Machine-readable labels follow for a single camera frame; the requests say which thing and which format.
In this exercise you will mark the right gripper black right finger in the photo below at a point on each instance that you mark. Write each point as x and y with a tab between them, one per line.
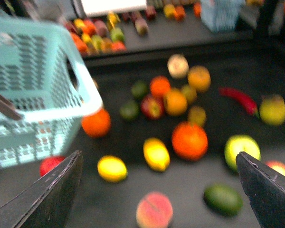
265	189

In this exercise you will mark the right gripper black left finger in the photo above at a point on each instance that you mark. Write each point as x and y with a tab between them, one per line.
48	201

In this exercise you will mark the yellow lemon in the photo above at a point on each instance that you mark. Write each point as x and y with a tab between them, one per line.
156	154
112	169

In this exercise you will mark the light teal plastic basket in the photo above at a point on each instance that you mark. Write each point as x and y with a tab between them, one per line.
44	76

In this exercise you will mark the black rear display shelf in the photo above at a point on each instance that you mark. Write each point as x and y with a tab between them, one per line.
165	37

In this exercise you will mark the dark green avocado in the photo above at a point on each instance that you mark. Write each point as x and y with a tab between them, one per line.
223	199

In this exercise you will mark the green apple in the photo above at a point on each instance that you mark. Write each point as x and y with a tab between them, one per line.
240	143

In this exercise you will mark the red chili pepper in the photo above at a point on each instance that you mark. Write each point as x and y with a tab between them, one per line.
249	105

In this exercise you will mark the large orange near front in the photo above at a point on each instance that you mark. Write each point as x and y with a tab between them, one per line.
189	141

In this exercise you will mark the pink peach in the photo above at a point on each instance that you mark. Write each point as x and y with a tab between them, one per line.
154	211

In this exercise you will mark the brown kiwi fruit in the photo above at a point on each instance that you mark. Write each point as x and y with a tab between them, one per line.
197	115

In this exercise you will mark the black fruit display tray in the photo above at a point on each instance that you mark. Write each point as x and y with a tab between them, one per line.
100	186

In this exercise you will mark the yellow orange apple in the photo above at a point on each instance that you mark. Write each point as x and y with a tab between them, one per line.
199	78

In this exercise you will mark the red apple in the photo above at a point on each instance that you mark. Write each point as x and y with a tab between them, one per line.
152	107

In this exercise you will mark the green lime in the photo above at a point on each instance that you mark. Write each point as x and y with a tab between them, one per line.
139	89

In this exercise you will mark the large orange mandarin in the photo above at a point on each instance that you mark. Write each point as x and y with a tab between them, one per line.
159	86

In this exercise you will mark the white apple with stem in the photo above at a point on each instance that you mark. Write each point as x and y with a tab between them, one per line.
178	66

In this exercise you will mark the small blue shopping basket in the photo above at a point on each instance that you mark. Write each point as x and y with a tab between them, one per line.
220	15

